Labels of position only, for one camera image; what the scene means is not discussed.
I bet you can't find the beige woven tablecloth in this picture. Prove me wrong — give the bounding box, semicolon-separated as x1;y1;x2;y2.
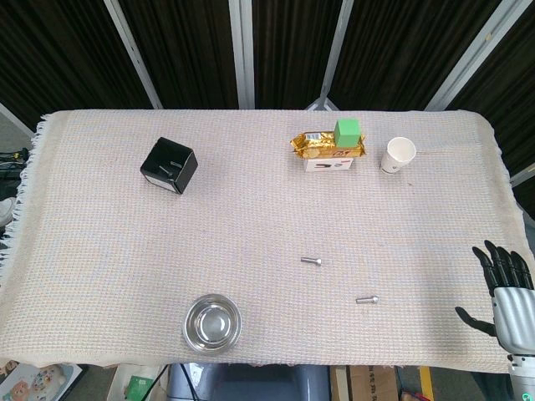
0;109;526;375

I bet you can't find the green foam cube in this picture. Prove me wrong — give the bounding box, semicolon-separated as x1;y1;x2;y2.
334;118;362;148

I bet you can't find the green packet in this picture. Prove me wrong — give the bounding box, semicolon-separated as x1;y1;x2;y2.
126;374;155;398

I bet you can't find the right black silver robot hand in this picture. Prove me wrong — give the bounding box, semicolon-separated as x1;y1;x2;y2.
454;239;535;356

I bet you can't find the colourful picture book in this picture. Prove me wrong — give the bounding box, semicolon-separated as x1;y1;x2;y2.
0;359;84;401

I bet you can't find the white frame post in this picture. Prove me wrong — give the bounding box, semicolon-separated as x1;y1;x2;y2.
0;102;35;139
103;0;163;110
425;0;516;112
307;0;355;112
508;163;535;187
227;0;256;110

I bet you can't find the black curtain panel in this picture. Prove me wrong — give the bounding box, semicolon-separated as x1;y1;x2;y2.
0;0;151;126
250;0;344;110
446;0;535;176
332;0;502;112
119;0;240;110

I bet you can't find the brown cardboard box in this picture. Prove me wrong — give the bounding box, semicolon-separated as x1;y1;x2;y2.
329;365;399;401

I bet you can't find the white stapler box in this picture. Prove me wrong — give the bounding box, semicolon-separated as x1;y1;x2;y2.
303;156;353;173

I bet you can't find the stainless steel bowl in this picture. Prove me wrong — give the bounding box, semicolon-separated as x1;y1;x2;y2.
184;293;243;356

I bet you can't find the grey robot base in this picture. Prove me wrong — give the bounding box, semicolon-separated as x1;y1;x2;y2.
166;363;332;401

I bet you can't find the gold foil snack package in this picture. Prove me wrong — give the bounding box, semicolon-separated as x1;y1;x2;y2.
290;131;368;160

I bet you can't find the black open cardboard box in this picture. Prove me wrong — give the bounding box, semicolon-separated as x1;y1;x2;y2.
140;136;199;195

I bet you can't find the black base cable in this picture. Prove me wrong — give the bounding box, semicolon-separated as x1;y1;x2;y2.
180;363;198;401

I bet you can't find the white paper cup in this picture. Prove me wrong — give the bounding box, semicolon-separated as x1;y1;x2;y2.
379;136;417;175

